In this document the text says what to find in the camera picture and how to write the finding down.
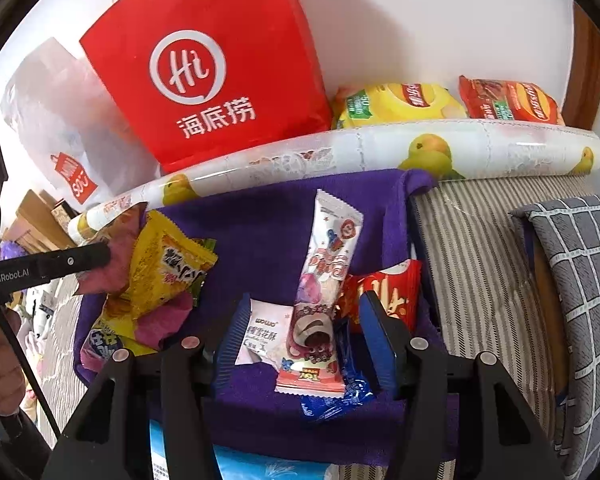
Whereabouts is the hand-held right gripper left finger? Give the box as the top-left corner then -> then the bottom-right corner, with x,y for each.
40,292 -> 252,480

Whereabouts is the pink snack bag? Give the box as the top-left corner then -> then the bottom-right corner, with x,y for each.
77,202 -> 196,373

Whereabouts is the long pink white snack packet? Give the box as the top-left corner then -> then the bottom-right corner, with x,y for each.
275,189 -> 364,396

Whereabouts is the small white snack packet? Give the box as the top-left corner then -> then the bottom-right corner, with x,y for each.
235,297 -> 293,366

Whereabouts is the white plastic shopping bag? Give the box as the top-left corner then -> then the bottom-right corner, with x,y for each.
0,37 -> 156,206

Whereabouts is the purple towel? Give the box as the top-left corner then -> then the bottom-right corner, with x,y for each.
75,169 -> 461,466

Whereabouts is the red snack packet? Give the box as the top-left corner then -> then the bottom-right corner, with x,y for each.
337,258 -> 423,333

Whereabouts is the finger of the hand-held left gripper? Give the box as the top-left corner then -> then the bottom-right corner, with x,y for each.
0,242 -> 112,291

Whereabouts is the blue white tissue pack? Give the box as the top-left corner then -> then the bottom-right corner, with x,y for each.
149,417 -> 341,480

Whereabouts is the yellow snack packet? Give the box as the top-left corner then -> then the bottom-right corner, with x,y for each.
102,210 -> 218,353

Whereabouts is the brown wooden frame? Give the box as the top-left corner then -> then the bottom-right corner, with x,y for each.
562,0 -> 600,131

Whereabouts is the wooden headboard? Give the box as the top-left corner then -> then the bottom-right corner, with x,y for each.
5,190 -> 81,256

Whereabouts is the small blue snack packet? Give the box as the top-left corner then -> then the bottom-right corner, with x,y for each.
300,320 -> 376,421

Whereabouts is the yellow chips bag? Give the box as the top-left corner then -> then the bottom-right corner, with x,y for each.
332,82 -> 468,130

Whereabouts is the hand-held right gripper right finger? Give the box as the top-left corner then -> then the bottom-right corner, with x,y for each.
358,292 -> 566,480

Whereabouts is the fruit print paper roll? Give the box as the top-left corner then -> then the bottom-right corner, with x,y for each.
67,127 -> 600,241

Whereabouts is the red paper bag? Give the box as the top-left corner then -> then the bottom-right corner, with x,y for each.
78,0 -> 333,173

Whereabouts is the grey checked cloth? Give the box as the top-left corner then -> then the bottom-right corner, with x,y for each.
509,192 -> 600,480

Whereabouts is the red chips bag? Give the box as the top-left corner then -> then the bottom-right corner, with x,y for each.
457,75 -> 566,127

